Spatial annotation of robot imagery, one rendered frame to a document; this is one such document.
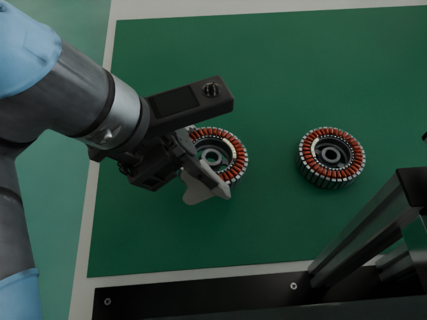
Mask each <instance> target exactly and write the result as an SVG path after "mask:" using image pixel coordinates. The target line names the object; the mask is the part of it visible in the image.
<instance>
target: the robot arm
mask: <svg viewBox="0 0 427 320"><path fill-rule="evenodd" d="M233 109H234V96H233V95H232V93H231V92H230V90H229V88H228V87H227V85H226V84H225V82H224V80H223V78H222V77H221V76H219V75H216V76H212V77H208V78H206V79H202V80H199V81H196V82H193V83H189V84H185V85H183V86H179V87H176V88H173V89H170V90H166V91H162V92H160V93H156V94H153V95H150V96H147V97H144V98H142V97H141V96H140V95H138V94H137V92H136V91H135V90H134V89H133V88H132V87H131V86H129V85H127V84H126V83H125V82H123V81H122V80H120V79H119V78H118V77H116V76H115V75H114V74H112V73H111V72H109V71H108V70H106V69H104V68H103V67H101V66H100V65H99V64H98V63H96V62H94V61H93V60H92V59H91V58H89V57H88V56H86V55H85V54H84V53H82V52H80V51H79V50H78V49H77V48H75V47H73V45H71V44H69V43H68V42H67V41H65V40H64V39H62V38H61V37H60V36H59V35H58V34H57V32H56V31H55V30H53V29H52V28H51V27H49V26H47V25H45V24H43V23H39V22H37V21H36V20H34V19H33V18H31V17H30V16H29V15H26V14H25V13H24V12H22V11H20V10H19V9H18V8H16V7H14V6H13V5H11V4H10V3H8V2H6V1H3V0H0V320H42V319H43V313H42V308H41V300H40V295H39V286H38V281H37V278H38V277H39V270H38V269H37V268H35V264H34V258H33V254H32V248H31V242H30V239H29V233H28V230H27V224H26V220H25V214H24V207H23V202H22V196H21V192H20V186H19V182H18V176H17V171H16V167H15V159H16V158H17V156H19V155H20V154H21V153H22V152H23V151H24V150H25V149H26V148H27V147H28V146H30V145H31V144H32V143H33V142H34V141H36V140H37V138H38V136H39V135H40V134H42V132H43V131H45V130H47V129H50V130H53V131H56V132H57V133H60V134H62V135H65V136H67V137H70V138H73V139H76V140H78V141H80V142H83V143H85V144H86V146H87V148H88V156H89V158H90V160H92V161H95V162H97V163H99V162H101V161H102V160H103V159H104V158H106V157H109V158H111V159H113V160H116V161H118V163H117V165H118V166H119V171H120V172H121V173H122V174H124V175H126V176H127V178H128V181H129V183H130V184H132V185H135V186H137V187H141V188H143V189H147V190H150V191H152V192H156V191H157V190H158V189H160V188H161V187H162V186H164V185H165V184H167V183H168V182H170V181H171V180H173V179H174V178H175V177H177V174H176V171H177V170H179V169H180V168H181V167H183V168H184V169H183V170H182V171H181V174H180V177H181V179H182V181H183V182H184V183H185V184H186V185H187V189H186V191H185V193H184V195H183V197H182V199H183V201H184V202H185V203H186V204H188V205H194V204H197V203H199V202H202V201H204V200H206V199H209V198H211V197H214V196H219V197H221V198H223V199H227V200H228V199H230V198H231V192H230V187H229V185H228V184H227V183H225V182H224V181H223V180H222V179H221V177H220V176H218V175H217V174H216V173H215V172H214V171H213V170H212V169H211V167H209V165H208V164H207V163H206V162H205V161H204V160H203V159H201V160H199V159H198V158H197V157H195V155H196V154H197V150H196V147H195V146H194V144H193V142H192V140H191V138H190V137H189V135H188V132H190V131H191V130H196V127H195V125H194V124H196V123H200V122H202V121H206V120H208V119H211V118H214V117H217V116H221V115H223V114H227V113H229V112H232V111H233ZM119 163H120V165H119ZM121 168H122V170H123V172H122V171H121V170H120V169H121ZM128 169H129V170H130V173H129V171H128ZM146 185H147V186H146ZM148 186H149V187H148Z"/></svg>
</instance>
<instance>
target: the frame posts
mask: <svg viewBox="0 0 427 320"><path fill-rule="evenodd" d="M425 206H427V166H422V167H412V168H397V169H396V172H395V173H394V174H393V175H392V176H391V178H390V179H389V180H388V181H387V182H386V183H385V184H384V185H383V186H382V187H381V188H380V189H379V190H378V191H377V192H376V194H375V195H374V196H373V197H372V198H371V199H370V200H369V201H368V203H367V204H366V205H365V206H364V207H363V208H362V209H361V210H360V211H359V212H358V213H357V214H356V215H355V216H354V218H353V219H352V220H351V221H350V222H349V223H348V224H347V226H345V228H343V230H342V231H340V233H339V234H338V235H337V236H336V237H335V238H334V239H333V240H332V242H331V243H330V244H329V245H328V246H327V247H326V248H325V249H324V250H323V251H322V252H321V253H320V254H319V255H318V256H317V258H316V259H315V260H314V261H313V262H312V263H311V264H310V265H309V267H308V272H309V274H314V275H315V276H314V278H312V279H311V280H310V281H311V287H312V288H320V287H321V286H323V285H325V287H333V285H335V284H337V283H338V282H339V281H341V280H342V279H344V278H345V277H346V276H348V275H350V274H351V273H352V272H354V271H355V270H357V269H358V268H359V267H361V266H362V265H364V264H365V263H367V262H368V261H369V260H371V259H372V258H374V257H375V256H377V255H378V254H380V253H381V252H382V251H384V250H385V249H386V248H388V247H390V246H391V245H392V244H394V243H395V242H397V241H398V240H399V239H401V238H403V235H402V233H401V230H400V228H399V225H400V224H401V223H402V222H404V221H405V220H406V219H408V218H409V217H410V216H411V215H413V214H414V213H415V212H416V211H419V210H421V209H423V208H424V207H425ZM375 264H376V267H377V269H382V270H383V273H381V274H379V277H380V280H381V282H382V283H386V282H390V281H392V280H394V281H402V280H404V279H407V278H408V277H410V276H413V275H414V274H417V272H416V268H415V266H414V264H413V261H412V259H411V256H410V253H409V251H408V248H407V245H406V243H405V242H404V243H402V244H401V245H399V246H397V247H396V248H395V249H393V250H391V251H390V252H389V253H387V254H385V255H384V256H383V257H381V258H380V259H378V260H376V261H375Z"/></svg>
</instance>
